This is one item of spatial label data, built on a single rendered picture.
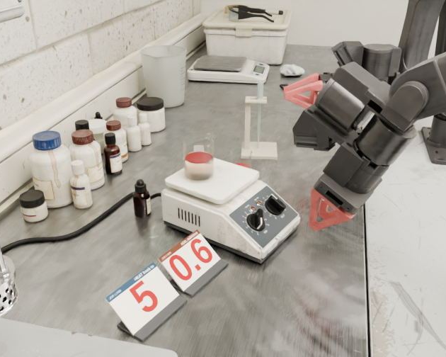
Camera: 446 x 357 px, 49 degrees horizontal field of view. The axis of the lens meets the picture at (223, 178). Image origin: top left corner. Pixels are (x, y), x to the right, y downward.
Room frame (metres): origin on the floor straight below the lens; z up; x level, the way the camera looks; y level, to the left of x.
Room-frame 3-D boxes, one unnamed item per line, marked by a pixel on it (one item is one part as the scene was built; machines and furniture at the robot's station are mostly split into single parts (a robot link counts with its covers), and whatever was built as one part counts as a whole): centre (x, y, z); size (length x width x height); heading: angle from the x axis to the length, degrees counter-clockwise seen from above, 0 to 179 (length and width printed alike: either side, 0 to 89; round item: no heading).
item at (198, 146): (0.72, 0.04, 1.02); 0.06 x 0.05 x 0.08; 31
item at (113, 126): (0.97, 0.23, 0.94); 0.05 x 0.05 x 0.09
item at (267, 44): (1.95, -0.10, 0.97); 0.37 x 0.31 x 0.14; 170
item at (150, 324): (0.50, 0.10, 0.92); 0.09 x 0.06 x 0.04; 145
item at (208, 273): (0.58, 0.04, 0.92); 0.09 x 0.06 x 0.04; 145
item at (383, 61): (1.00, -0.34, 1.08); 0.12 x 0.09 x 0.12; 103
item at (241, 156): (0.88, -0.04, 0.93); 0.04 x 0.04 x 0.06
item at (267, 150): (1.01, -0.08, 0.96); 0.08 x 0.08 x 0.13; 86
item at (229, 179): (0.72, 0.02, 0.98); 0.12 x 0.12 x 0.01; 55
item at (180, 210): (0.71, 0.00, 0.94); 0.22 x 0.13 x 0.08; 55
